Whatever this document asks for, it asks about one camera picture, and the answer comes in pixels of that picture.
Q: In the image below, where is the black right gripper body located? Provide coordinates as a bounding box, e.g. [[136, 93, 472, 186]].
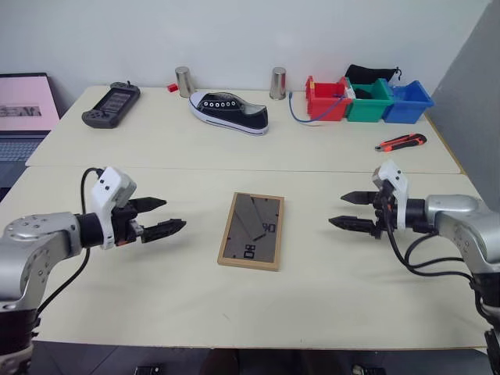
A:
[[370, 188, 396, 240]]

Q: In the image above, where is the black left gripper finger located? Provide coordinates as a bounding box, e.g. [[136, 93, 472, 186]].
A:
[[142, 219, 188, 245], [130, 196, 169, 214]]

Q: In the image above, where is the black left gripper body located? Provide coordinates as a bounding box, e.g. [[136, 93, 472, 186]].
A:
[[111, 205, 146, 248]]

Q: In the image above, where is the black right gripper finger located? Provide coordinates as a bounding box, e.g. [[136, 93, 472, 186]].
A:
[[340, 190, 377, 205], [328, 215, 377, 236]]

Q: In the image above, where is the orange and black utility knife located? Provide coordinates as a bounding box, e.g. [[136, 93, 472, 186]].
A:
[[374, 133, 428, 152]]

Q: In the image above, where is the green plastic bin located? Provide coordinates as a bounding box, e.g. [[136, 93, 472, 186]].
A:
[[345, 77, 395, 123]]

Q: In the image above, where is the red plastic bin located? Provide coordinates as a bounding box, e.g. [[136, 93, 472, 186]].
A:
[[304, 75, 353, 123]]

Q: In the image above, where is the dark grey handheld game console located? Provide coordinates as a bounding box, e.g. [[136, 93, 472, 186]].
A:
[[80, 80, 141, 130]]

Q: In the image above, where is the blue plastic bin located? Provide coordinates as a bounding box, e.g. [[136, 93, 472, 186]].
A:
[[381, 80, 435, 125]]

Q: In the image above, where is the black and white sneaker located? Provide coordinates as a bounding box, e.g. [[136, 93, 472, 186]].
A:
[[188, 91, 270, 137]]

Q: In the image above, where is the silver metal cup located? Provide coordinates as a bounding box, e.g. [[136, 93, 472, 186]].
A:
[[269, 66, 288, 102], [174, 66, 195, 98]]

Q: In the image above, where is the laptop with pink screen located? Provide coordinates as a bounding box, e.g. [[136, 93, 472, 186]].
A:
[[0, 72, 61, 189]]

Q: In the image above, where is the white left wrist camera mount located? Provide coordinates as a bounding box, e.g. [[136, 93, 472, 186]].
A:
[[90, 166, 138, 251]]

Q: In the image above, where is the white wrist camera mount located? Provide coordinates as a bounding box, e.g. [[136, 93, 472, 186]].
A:
[[90, 166, 138, 251], [371, 159, 409, 231]]

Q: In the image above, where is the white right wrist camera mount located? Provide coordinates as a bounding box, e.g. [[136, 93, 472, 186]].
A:
[[371, 159, 409, 231]]

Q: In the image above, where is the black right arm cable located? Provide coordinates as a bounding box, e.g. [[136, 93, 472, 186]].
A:
[[382, 193, 476, 280]]

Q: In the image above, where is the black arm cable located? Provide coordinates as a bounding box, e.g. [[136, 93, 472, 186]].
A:
[[36, 167, 105, 314], [382, 193, 476, 280]]

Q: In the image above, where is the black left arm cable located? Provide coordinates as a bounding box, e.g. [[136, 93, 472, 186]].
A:
[[36, 167, 105, 314]]

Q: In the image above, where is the wooden picture frame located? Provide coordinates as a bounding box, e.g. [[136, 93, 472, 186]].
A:
[[216, 191, 285, 273]]

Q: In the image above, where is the blue cable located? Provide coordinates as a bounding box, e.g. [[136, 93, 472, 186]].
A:
[[288, 91, 355, 127]]

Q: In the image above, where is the black drawstring pouch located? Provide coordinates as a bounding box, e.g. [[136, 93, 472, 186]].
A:
[[344, 63, 402, 85]]

